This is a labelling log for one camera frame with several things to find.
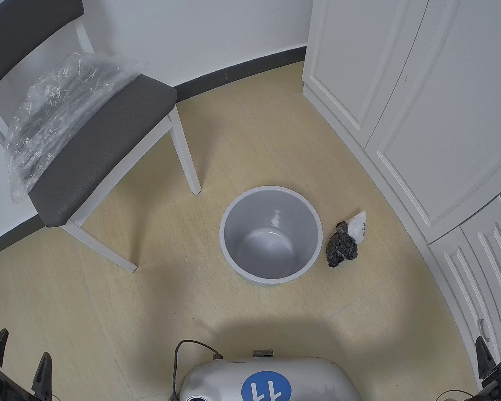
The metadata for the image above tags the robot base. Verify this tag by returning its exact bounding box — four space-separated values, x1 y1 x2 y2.
180 349 362 401

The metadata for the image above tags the clear plastic bag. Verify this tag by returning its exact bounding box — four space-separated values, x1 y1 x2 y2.
3 52 148 204

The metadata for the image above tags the black cable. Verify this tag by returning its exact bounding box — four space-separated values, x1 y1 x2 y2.
172 340 224 401

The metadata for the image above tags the white wardrobe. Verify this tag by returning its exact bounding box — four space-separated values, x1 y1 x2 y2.
301 0 501 392

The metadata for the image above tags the pale grey trash bin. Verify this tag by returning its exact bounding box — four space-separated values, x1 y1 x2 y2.
219 185 323 285

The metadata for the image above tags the white printed wrapper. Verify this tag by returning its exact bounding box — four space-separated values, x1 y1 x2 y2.
345 210 368 245

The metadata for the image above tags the crumpled black plastic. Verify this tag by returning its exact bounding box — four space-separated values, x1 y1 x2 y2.
326 221 360 268

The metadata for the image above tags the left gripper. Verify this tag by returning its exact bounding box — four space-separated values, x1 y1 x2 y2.
0 328 53 401

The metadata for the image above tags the white chair with grey seat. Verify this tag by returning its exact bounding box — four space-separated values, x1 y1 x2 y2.
0 0 202 273

